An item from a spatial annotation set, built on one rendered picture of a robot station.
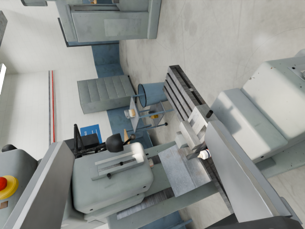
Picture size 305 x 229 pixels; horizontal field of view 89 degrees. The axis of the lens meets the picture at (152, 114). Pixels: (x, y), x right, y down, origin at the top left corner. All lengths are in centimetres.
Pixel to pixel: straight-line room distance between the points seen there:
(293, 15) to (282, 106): 99
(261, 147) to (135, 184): 54
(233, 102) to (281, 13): 106
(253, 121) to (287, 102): 14
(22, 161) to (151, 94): 250
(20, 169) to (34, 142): 560
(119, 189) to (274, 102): 74
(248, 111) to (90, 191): 76
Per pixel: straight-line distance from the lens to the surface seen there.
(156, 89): 300
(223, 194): 98
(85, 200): 69
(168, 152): 121
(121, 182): 68
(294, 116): 83
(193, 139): 82
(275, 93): 85
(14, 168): 66
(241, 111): 83
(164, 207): 115
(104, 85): 626
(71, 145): 111
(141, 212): 113
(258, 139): 79
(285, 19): 173
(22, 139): 650
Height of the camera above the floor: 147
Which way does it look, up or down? 18 degrees down
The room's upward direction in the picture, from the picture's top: 103 degrees counter-clockwise
